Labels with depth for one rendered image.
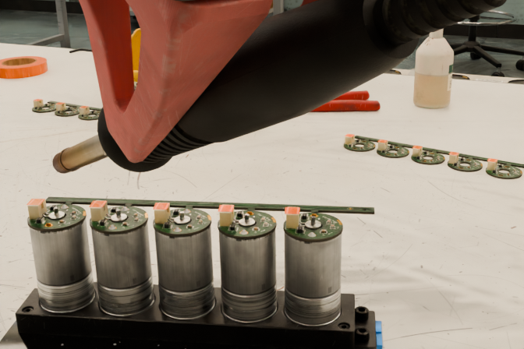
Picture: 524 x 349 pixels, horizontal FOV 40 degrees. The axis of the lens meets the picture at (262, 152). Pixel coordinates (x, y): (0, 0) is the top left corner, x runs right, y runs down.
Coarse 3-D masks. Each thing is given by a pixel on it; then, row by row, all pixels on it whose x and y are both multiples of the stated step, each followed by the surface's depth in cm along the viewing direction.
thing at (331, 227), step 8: (304, 216) 30; (320, 216) 31; (328, 216) 31; (304, 224) 30; (328, 224) 30; (336, 224) 30; (288, 232) 29; (296, 232) 29; (304, 232) 29; (320, 232) 29; (328, 232) 29; (336, 232) 29; (304, 240) 29; (312, 240) 29; (320, 240) 29
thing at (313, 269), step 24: (288, 240) 30; (336, 240) 29; (288, 264) 30; (312, 264) 29; (336, 264) 30; (288, 288) 30; (312, 288) 30; (336, 288) 30; (288, 312) 31; (312, 312) 30; (336, 312) 31
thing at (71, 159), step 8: (96, 136) 23; (80, 144) 24; (88, 144) 23; (96, 144) 22; (64, 152) 25; (72, 152) 24; (80, 152) 23; (88, 152) 23; (96, 152) 23; (104, 152) 21; (56, 160) 25; (64, 160) 25; (72, 160) 24; (80, 160) 24; (88, 160) 24; (96, 160) 23; (56, 168) 26; (64, 168) 25; (72, 168) 25
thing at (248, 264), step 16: (240, 224) 30; (224, 240) 30; (240, 240) 29; (256, 240) 29; (272, 240) 30; (224, 256) 30; (240, 256) 30; (256, 256) 30; (272, 256) 30; (224, 272) 30; (240, 272) 30; (256, 272) 30; (272, 272) 30; (224, 288) 31; (240, 288) 30; (256, 288) 30; (272, 288) 31; (224, 304) 31; (240, 304) 30; (256, 304) 30; (272, 304) 31; (240, 320) 31; (256, 320) 31
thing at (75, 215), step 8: (48, 208) 32; (72, 208) 32; (80, 208) 32; (72, 216) 31; (80, 216) 31; (32, 224) 31; (40, 224) 31; (56, 224) 31; (64, 224) 30; (72, 224) 30
